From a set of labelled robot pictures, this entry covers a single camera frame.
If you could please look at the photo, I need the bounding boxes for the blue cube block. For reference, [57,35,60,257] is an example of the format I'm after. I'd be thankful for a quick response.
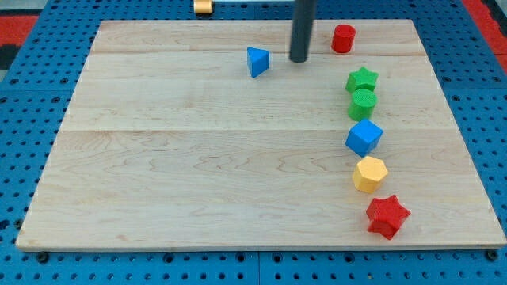
[345,119,383,157]

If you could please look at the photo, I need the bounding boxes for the light wooden board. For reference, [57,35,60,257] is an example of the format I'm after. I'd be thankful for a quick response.
[16,20,506,252]

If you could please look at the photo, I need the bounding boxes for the blue triangular prism block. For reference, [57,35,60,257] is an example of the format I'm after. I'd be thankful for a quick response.
[246,47,270,78]

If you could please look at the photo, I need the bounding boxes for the green cylinder block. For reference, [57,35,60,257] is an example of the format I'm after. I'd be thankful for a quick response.
[348,89,377,121]

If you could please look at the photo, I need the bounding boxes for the yellow hexagon block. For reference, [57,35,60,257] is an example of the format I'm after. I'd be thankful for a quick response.
[353,156,389,194]

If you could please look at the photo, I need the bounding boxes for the green star block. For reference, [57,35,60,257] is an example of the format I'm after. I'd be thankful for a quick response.
[345,66,379,93]

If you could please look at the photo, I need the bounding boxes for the red cylinder block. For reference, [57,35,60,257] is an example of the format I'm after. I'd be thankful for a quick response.
[331,24,356,53]

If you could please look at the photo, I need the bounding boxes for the yellow block at top edge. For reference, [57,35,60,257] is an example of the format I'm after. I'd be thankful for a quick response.
[193,0,213,14]

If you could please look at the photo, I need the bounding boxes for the red star block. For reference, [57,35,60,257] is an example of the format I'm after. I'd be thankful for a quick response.
[366,195,411,240]

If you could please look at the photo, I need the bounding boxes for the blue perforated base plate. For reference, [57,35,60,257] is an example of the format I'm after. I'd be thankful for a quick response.
[1,1,506,284]

